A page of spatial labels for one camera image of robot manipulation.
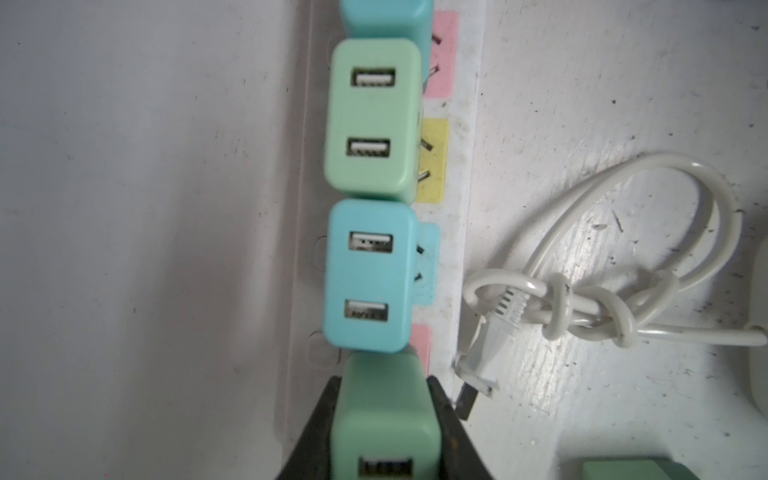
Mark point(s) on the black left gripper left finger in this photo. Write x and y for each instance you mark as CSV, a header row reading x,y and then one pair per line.
x,y
311,457

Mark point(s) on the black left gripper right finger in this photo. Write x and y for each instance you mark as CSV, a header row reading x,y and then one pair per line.
x,y
458,458

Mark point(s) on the green charger plug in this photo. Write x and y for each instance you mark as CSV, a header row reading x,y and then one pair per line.
x,y
636,469
374,119
385,425

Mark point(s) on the teal charger plug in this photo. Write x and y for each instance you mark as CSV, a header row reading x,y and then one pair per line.
x,y
369,275
410,19

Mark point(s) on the white multicolour power strip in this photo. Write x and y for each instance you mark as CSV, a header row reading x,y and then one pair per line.
x,y
450,67

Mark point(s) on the green charger plug bottom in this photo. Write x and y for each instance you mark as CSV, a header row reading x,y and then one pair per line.
x,y
636,469

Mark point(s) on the white square socket cube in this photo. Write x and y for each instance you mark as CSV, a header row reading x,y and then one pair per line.
x,y
757,323

